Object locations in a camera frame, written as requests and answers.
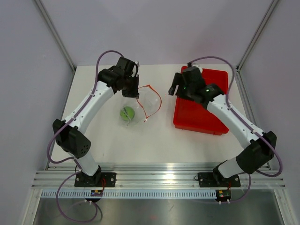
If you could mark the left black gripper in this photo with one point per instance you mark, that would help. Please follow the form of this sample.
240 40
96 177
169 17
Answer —
134 93

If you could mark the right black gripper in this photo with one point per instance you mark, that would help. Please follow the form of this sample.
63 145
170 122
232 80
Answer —
176 81

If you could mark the clear orange zip top bag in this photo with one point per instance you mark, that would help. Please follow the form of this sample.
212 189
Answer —
148 104

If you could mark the green toy watermelon ball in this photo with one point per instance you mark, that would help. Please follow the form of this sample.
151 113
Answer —
127 113

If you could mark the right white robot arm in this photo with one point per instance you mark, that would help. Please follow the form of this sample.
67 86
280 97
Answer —
258 146

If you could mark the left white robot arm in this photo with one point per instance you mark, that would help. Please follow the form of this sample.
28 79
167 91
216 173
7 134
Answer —
70 132

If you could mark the red plastic tray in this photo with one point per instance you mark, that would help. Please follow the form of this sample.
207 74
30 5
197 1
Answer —
191 116

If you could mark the left small circuit board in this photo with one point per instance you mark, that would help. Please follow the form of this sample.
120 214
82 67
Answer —
96 193

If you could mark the small circuit board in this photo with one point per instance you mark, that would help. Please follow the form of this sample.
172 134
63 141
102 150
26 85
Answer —
224 193
96 193

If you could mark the right small circuit board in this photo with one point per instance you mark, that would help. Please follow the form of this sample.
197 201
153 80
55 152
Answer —
224 193

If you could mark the right aluminium corner post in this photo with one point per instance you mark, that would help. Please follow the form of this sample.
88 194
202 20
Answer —
258 32

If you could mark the aluminium corner post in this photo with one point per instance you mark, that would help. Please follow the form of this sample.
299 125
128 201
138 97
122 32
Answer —
258 32
55 35

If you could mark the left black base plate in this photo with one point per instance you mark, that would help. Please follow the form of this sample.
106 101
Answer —
110 179

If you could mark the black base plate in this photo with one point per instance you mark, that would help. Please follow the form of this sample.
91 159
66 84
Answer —
208 180
110 179

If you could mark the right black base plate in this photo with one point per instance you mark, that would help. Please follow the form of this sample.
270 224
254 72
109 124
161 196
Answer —
208 180

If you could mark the aluminium rail frame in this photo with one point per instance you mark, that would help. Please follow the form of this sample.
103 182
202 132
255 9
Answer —
128 176

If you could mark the left aluminium corner post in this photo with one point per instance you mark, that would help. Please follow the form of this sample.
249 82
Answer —
55 35

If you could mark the white slotted cable duct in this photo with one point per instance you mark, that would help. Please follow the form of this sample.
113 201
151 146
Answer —
132 194

